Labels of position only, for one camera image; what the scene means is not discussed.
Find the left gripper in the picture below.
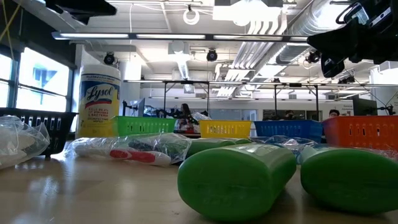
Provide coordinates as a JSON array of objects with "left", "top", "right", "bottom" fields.
[{"left": 45, "top": 0, "right": 118, "bottom": 25}]

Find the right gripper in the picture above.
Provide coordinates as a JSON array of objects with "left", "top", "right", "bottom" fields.
[{"left": 307, "top": 12, "right": 398, "bottom": 78}]

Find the orange plastic basket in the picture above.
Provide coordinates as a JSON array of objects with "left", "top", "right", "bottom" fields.
[{"left": 322, "top": 115, "right": 398, "bottom": 150}]

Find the blue plastic basket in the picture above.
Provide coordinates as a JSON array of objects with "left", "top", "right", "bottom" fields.
[{"left": 254, "top": 119, "right": 324, "bottom": 144}]

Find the black plastic basket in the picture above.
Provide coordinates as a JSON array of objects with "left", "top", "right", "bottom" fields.
[{"left": 0, "top": 107, "right": 78, "bottom": 158}]

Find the green travel bottle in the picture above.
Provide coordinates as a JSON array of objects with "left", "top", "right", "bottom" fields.
[
  {"left": 185, "top": 138, "right": 252, "bottom": 158},
  {"left": 300, "top": 146, "right": 398, "bottom": 215},
  {"left": 177, "top": 142, "right": 297, "bottom": 222}
]

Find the green white toothbrush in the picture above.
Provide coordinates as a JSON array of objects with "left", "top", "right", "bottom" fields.
[{"left": 123, "top": 133, "right": 192, "bottom": 163}]

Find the blue white toothbrush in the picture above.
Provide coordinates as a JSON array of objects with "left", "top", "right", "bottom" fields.
[{"left": 191, "top": 111, "right": 212, "bottom": 123}]

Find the cotton pads and swabs bag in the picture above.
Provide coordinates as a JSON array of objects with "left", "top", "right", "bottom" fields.
[{"left": 0, "top": 114, "right": 51, "bottom": 170}]

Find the red white toothbrush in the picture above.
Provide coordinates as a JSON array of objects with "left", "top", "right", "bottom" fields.
[{"left": 63, "top": 136, "right": 175, "bottom": 167}]

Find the long ceiling light strip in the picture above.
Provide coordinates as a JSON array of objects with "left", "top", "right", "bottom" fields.
[{"left": 51, "top": 30, "right": 308, "bottom": 42}]

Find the background dark monitor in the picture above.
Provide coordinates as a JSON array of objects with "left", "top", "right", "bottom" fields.
[{"left": 353, "top": 98, "right": 379, "bottom": 116}]

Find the Lysol wipes canister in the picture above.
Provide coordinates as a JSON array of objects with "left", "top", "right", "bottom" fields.
[{"left": 76, "top": 64, "right": 121, "bottom": 139}]

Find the green plastic basket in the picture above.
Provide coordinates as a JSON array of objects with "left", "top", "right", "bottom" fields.
[{"left": 110, "top": 115, "right": 177, "bottom": 138}]

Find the yellow plastic basket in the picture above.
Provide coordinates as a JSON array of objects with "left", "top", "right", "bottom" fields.
[{"left": 198, "top": 119, "right": 252, "bottom": 140}]

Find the background black rig frame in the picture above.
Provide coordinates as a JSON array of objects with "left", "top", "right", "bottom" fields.
[
  {"left": 161, "top": 80, "right": 211, "bottom": 118},
  {"left": 273, "top": 82, "right": 320, "bottom": 121}
]

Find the white hanging ring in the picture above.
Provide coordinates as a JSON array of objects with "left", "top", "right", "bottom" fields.
[{"left": 182, "top": 8, "right": 200, "bottom": 26}]

